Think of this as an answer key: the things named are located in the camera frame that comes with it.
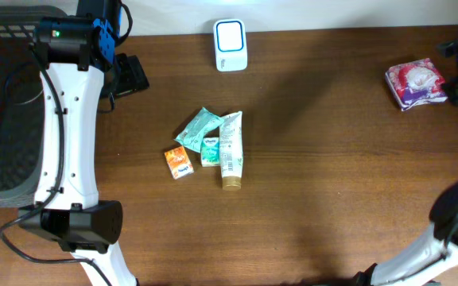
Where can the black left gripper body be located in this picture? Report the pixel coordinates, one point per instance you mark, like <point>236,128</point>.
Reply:
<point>127,77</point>

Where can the red purple tissue pack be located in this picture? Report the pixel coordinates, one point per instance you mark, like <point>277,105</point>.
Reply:
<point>416,83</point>

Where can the teal wet wipes pack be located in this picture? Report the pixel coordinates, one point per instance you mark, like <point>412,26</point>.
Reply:
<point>191,137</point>

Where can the orange tissue pack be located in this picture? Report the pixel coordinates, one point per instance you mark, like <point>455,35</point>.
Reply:
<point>179,163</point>

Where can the teal Kleenex tissue pack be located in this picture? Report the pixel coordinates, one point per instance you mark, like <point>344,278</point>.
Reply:
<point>209,152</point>

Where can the white conditioner tube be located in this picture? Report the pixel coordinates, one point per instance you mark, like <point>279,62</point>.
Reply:
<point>231,151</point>

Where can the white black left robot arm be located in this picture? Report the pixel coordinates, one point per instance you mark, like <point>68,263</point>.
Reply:
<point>79,65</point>

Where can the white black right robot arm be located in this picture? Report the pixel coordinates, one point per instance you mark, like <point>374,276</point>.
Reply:
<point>436,250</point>

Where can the white barcode scanner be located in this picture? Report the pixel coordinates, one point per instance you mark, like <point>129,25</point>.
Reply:
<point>231,53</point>

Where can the grey plastic mesh basket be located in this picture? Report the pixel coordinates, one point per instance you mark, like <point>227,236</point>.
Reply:
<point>21,104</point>

